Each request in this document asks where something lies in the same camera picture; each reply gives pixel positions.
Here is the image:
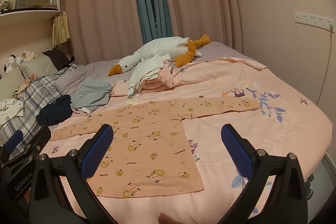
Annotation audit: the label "dark brown cushion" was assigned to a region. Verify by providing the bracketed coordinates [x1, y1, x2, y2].
[42, 48, 75, 71]

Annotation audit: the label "plaid blanket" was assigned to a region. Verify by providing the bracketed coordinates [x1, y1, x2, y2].
[1, 62, 81, 156]

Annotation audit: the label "orange duck print shirt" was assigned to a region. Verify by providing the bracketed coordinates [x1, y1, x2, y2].
[52, 97, 260, 198]

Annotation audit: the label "white power cable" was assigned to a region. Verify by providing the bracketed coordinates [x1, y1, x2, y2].
[315, 29, 334, 106]

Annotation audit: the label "beige pillow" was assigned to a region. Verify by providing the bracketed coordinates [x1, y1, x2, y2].
[19, 55, 58, 79]

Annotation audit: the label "white patterned garment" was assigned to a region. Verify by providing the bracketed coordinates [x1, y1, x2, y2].
[0, 98, 25, 127]

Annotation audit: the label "dark navy garment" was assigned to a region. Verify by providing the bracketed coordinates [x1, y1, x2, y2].
[36, 95, 73, 126]

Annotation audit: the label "white goose plush toy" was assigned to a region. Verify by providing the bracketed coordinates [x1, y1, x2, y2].
[108, 34, 211, 76]

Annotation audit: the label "white power strip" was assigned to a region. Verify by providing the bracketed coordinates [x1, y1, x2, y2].
[294, 12, 335, 32]

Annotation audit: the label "folded white and pink clothes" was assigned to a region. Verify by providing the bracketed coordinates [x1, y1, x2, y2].
[127, 54, 174, 98]

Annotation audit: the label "small plush toys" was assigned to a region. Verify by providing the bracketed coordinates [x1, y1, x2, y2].
[4, 51, 38, 74]

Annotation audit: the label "grey garment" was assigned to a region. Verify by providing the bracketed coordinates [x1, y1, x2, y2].
[71, 78, 112, 114]

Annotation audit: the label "pink printed duvet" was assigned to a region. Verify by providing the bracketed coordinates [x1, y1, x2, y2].
[43, 60, 334, 223]

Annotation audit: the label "yellow hanging fabric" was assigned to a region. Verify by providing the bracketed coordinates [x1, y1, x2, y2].
[52, 11, 71, 47]

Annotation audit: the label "pink curtains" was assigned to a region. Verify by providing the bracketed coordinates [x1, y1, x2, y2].
[61, 0, 243, 64]

